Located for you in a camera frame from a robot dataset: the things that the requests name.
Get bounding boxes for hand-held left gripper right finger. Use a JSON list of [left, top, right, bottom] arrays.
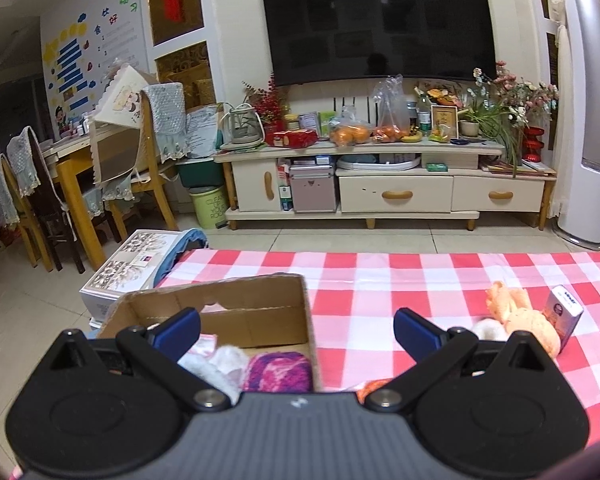
[[364, 307, 552, 412]]

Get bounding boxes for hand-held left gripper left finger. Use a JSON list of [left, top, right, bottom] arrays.
[[49, 307, 232, 412]]

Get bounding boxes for pink white cloth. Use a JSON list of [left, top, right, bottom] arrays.
[[187, 332, 219, 362]]

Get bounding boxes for white fluffy plush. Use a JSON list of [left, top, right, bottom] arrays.
[[180, 345, 251, 406]]

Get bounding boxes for brown cardboard box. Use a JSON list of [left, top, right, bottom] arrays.
[[97, 274, 323, 394]]

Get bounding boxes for purple pink fuzzy sock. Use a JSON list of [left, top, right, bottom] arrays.
[[242, 351, 315, 394]]

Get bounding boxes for red checked tablecloth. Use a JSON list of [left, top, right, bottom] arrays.
[[155, 247, 600, 461]]

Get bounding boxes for orange snack bag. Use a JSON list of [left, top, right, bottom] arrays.
[[356, 379, 392, 403]]

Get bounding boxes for cream plush toy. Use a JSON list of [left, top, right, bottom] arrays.
[[470, 319, 509, 342]]

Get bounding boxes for white printed box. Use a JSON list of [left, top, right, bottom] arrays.
[[79, 229, 182, 322]]

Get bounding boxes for blue cloth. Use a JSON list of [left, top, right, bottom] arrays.
[[154, 228, 212, 287]]

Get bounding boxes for orange plush toy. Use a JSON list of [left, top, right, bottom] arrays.
[[485, 281, 562, 358]]

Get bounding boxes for small white purple carton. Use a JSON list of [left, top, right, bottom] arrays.
[[545, 285, 585, 352]]

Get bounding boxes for light green trash bin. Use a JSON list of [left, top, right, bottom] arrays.
[[187, 185, 229, 231]]

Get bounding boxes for cream television cabinet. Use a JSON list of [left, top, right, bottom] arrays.
[[214, 137, 558, 232]]

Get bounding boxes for dark green bin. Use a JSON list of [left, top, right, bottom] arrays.
[[175, 157, 227, 192]]

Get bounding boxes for pink storage box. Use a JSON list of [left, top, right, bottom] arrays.
[[290, 164, 339, 214]]

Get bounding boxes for dark wooden chair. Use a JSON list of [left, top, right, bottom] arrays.
[[6, 125, 87, 275]]

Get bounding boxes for wooden dining table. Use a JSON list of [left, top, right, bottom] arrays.
[[39, 125, 148, 272]]

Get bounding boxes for bag of oranges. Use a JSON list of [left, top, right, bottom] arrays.
[[372, 125, 406, 144], [330, 121, 374, 148]]

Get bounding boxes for wooden chair with lace cover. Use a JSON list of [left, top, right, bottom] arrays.
[[130, 81, 192, 232]]

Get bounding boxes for glass kettle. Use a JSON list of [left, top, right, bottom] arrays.
[[219, 104, 267, 150]]

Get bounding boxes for green bottle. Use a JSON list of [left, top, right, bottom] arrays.
[[417, 94, 434, 134]]

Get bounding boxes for wooden chair with grey cover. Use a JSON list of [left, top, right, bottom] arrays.
[[0, 152, 41, 267]]

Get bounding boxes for potted green plant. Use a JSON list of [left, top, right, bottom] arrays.
[[457, 91, 523, 177]]

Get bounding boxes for red lantern ornament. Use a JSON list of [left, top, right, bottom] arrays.
[[521, 125, 547, 162]]

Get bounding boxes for red gift box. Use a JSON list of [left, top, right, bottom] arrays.
[[272, 129, 319, 149]]

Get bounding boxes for clear plastic bag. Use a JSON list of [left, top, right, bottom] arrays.
[[371, 75, 412, 131]]

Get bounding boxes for cream printed paper bag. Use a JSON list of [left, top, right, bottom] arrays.
[[92, 64, 159, 129]]

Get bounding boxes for red berry branches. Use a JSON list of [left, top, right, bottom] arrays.
[[241, 74, 289, 128]]

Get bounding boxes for pink flower bouquet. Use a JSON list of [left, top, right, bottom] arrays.
[[472, 60, 561, 128]]

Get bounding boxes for white tower air conditioner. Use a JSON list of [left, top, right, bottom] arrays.
[[551, 0, 600, 252]]

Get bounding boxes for black television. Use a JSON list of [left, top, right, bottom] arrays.
[[259, 0, 499, 89]]

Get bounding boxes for gold picture frame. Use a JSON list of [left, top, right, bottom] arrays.
[[430, 104, 459, 142]]

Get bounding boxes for wall poster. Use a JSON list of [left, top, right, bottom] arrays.
[[40, 0, 149, 142]]

